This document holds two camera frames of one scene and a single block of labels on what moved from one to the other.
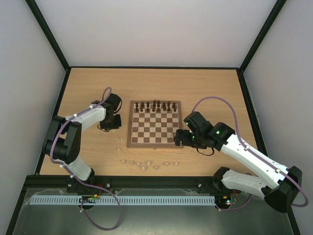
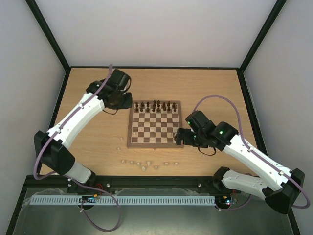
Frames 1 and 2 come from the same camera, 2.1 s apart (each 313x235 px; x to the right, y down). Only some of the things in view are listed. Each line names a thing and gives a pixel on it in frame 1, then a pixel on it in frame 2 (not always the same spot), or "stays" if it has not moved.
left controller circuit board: (89, 199) stays
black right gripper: (184, 137) stays
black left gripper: (103, 126) to (129, 104)
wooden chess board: (153, 124) stays
